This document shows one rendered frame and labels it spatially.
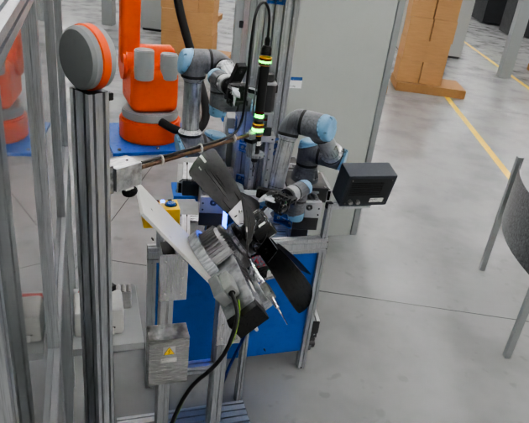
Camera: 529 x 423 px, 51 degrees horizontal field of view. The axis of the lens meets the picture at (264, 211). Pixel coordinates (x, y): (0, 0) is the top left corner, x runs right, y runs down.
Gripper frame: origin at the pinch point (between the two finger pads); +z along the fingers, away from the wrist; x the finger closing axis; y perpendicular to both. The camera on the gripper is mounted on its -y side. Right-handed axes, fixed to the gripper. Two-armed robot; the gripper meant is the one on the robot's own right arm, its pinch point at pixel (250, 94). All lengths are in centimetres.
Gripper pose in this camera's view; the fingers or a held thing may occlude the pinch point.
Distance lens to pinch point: 208.4
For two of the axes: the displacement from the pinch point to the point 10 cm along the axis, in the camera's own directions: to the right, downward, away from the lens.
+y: -1.1, 8.9, 4.5
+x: -8.9, 1.1, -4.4
